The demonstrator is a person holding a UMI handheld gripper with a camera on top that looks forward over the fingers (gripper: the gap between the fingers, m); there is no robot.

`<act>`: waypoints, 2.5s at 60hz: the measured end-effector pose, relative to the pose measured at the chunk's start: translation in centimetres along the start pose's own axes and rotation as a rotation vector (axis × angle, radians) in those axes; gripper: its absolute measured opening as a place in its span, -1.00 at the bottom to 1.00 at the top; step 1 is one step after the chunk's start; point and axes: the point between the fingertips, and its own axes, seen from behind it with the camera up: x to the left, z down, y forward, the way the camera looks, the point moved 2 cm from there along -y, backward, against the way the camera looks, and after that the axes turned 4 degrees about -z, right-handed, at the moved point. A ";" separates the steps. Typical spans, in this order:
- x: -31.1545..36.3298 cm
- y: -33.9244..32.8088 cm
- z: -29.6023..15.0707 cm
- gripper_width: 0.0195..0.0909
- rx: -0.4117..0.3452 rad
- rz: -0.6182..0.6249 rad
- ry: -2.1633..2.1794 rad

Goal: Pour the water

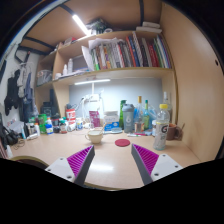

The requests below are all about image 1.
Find dark bottle with red label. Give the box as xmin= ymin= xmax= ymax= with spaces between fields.
xmin=59 ymin=119 xmax=68 ymax=135

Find flat round red coaster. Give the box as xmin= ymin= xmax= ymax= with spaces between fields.
xmin=114 ymin=138 xmax=131 ymax=148

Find clear gold-capped glass bottle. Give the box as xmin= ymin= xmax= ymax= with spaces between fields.
xmin=134 ymin=95 xmax=145 ymax=133

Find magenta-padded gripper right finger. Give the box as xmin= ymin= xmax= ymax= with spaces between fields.
xmin=130 ymin=143 xmax=184 ymax=186

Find white wall socket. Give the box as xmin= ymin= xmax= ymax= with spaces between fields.
xmin=81 ymin=94 xmax=101 ymax=103

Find blue and white carton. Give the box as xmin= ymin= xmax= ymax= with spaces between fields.
xmin=103 ymin=111 xmax=121 ymax=132

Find cream ceramic cup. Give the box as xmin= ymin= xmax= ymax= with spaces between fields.
xmin=84 ymin=128 xmax=105 ymax=145

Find white light strip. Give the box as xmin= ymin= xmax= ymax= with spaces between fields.
xmin=73 ymin=78 xmax=111 ymax=86

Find ceiling light tube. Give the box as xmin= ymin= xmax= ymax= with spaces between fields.
xmin=71 ymin=13 xmax=91 ymax=36

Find pens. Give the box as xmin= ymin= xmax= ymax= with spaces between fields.
xmin=126 ymin=132 xmax=148 ymax=138

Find brown mug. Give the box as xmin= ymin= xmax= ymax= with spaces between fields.
xmin=165 ymin=123 xmax=184 ymax=141

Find grey shaker bottle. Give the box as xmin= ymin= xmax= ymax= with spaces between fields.
xmin=121 ymin=103 xmax=135 ymax=134

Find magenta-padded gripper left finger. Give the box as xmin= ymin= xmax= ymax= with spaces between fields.
xmin=44 ymin=144 xmax=96 ymax=188

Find white cable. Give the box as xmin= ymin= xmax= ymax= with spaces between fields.
xmin=74 ymin=96 xmax=88 ymax=124

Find hanging dark clothes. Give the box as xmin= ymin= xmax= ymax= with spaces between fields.
xmin=3 ymin=61 xmax=34 ymax=121

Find green glass bottle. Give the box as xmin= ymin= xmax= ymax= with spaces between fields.
xmin=142 ymin=99 xmax=152 ymax=131

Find small white pill bottle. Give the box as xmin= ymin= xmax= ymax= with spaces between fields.
xmin=75 ymin=117 xmax=84 ymax=131

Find green plastic bottle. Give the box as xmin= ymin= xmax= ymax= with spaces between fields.
xmin=37 ymin=113 xmax=48 ymax=134

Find magenta pouch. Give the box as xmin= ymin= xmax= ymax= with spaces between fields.
xmin=88 ymin=110 xmax=101 ymax=129

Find tall clear white-capped bottle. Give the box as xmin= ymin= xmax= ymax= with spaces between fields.
xmin=162 ymin=91 xmax=174 ymax=124

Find white bottle with blue label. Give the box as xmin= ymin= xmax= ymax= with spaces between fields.
xmin=45 ymin=117 xmax=54 ymax=135

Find clear yellow-capped drink bottle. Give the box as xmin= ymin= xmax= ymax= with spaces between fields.
xmin=152 ymin=103 xmax=171 ymax=151

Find red and white canister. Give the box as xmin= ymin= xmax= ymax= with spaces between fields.
xmin=65 ymin=108 xmax=77 ymax=121

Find dark green-capped bottle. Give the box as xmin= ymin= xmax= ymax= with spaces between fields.
xmin=119 ymin=99 xmax=128 ymax=130

